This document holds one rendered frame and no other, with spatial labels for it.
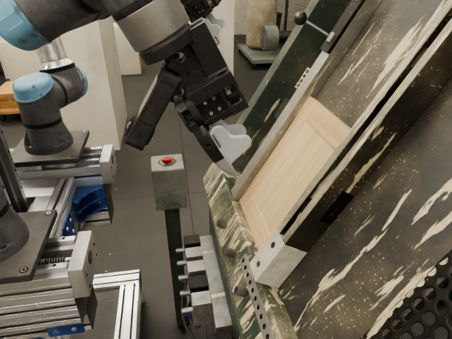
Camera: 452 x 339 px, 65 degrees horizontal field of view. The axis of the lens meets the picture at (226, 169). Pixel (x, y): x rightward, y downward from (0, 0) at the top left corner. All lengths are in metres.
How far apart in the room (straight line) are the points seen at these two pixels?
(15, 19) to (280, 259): 0.68
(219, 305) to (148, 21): 0.83
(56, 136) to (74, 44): 2.08
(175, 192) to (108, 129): 2.22
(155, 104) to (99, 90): 2.93
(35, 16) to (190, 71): 0.17
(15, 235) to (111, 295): 1.03
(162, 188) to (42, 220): 0.50
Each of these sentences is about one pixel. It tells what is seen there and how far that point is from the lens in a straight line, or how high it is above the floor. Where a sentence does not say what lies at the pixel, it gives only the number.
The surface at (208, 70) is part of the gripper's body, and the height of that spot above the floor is 1.47.
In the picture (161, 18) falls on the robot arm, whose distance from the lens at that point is 0.41.
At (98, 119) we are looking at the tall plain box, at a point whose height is 0.33.
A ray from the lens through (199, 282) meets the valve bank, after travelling 1.10.
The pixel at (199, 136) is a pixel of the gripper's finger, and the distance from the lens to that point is 0.44.
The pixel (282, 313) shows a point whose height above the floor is 0.89.
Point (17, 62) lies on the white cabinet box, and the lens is 5.33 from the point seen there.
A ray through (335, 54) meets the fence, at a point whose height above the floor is 1.36.
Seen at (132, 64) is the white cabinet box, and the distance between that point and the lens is 6.04.
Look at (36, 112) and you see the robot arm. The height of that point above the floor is 1.18.
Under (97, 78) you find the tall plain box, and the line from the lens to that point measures 3.34.
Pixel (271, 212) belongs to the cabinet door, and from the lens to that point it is 1.01.
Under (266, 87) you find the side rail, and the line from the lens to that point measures 1.29.
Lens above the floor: 1.58
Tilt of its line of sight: 31 degrees down
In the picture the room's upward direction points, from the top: straight up
